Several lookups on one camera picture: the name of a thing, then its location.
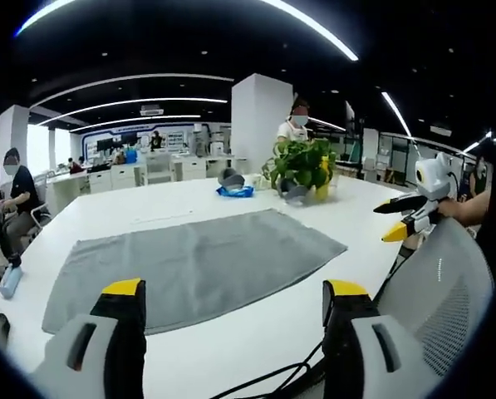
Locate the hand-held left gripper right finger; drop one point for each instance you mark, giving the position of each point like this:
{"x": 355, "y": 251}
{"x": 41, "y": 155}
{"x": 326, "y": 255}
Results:
{"x": 355, "y": 332}

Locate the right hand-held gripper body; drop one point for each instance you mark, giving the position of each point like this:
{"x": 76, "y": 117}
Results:
{"x": 432, "y": 183}

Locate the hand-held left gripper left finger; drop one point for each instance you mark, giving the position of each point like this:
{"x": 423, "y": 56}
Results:
{"x": 106, "y": 332}

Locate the grey towel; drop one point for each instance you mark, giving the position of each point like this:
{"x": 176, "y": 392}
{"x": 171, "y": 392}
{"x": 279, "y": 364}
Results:
{"x": 197, "y": 266}

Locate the person's right hand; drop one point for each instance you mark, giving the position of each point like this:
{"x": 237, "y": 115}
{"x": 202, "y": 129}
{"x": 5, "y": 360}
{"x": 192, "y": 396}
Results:
{"x": 449, "y": 208}

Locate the grey mesh office chair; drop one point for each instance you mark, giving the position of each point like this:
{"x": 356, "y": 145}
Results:
{"x": 438, "y": 291}

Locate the yellow plant pot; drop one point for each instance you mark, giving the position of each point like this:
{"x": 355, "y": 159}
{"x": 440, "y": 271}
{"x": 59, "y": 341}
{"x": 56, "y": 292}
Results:
{"x": 324, "y": 178}

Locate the green potted plant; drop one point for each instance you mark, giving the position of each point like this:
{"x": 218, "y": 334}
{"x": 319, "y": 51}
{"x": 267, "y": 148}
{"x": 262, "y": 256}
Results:
{"x": 301, "y": 162}

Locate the light blue water bottle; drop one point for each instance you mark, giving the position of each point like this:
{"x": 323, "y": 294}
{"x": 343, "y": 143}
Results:
{"x": 11, "y": 280}

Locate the white table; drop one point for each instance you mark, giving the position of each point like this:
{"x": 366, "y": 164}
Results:
{"x": 239, "y": 199}

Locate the white pillar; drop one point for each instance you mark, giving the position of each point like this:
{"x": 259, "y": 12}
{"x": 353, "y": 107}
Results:
{"x": 260, "y": 124}

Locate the blue wipes packet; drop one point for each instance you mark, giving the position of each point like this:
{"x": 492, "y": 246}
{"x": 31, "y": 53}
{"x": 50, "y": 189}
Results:
{"x": 235, "y": 191}

